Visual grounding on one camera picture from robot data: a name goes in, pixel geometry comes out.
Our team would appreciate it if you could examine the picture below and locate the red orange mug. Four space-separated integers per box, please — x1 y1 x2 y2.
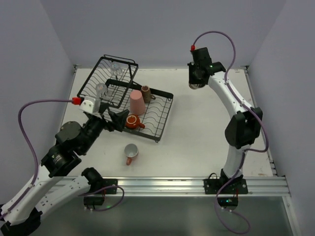
125 114 145 130

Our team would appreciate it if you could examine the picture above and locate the white and brown cup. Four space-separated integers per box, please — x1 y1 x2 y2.
189 83 205 90

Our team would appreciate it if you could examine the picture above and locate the pink mug white inside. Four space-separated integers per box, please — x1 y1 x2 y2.
124 144 139 166

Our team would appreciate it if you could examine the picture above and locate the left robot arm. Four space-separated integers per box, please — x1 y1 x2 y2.
0 110 129 236

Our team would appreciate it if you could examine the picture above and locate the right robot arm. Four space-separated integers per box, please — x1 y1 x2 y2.
188 45 263 184

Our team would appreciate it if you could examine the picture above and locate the clear glass near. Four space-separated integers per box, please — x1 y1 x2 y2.
95 83 110 98

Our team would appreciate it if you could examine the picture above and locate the clear glass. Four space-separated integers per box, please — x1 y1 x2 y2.
110 61 123 76
95 83 110 98

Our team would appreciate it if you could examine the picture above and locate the tall pink cup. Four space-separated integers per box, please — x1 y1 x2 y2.
129 90 146 116

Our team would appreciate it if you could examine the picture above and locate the clear glass far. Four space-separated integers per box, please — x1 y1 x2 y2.
110 61 123 76

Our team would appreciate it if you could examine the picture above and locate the left control box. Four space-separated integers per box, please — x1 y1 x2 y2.
83 196 105 209

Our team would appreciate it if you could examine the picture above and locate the control box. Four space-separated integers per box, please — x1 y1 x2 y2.
218 197 239 210
83 196 105 209

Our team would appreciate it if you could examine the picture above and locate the right control box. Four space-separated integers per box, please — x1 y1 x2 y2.
218 197 239 210

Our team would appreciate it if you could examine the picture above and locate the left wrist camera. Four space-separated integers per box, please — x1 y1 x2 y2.
79 96 101 117

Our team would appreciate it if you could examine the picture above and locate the black wire dish rack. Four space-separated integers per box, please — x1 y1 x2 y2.
77 55 174 142

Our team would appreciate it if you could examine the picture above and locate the brown mug with handle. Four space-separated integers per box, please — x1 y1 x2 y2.
141 86 156 103

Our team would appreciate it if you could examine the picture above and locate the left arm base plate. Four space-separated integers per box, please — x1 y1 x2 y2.
100 178 118 195

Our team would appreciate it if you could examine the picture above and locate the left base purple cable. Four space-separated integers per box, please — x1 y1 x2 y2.
86 185 125 212

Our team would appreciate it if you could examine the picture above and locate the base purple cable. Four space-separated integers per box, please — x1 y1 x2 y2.
86 185 125 212
214 152 252 234

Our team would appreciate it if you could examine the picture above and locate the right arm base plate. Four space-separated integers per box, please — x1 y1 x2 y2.
203 178 249 195

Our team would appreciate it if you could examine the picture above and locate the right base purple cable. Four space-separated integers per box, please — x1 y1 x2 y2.
214 152 252 234

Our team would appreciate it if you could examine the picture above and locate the aluminium mounting rail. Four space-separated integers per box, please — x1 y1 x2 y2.
19 176 291 236

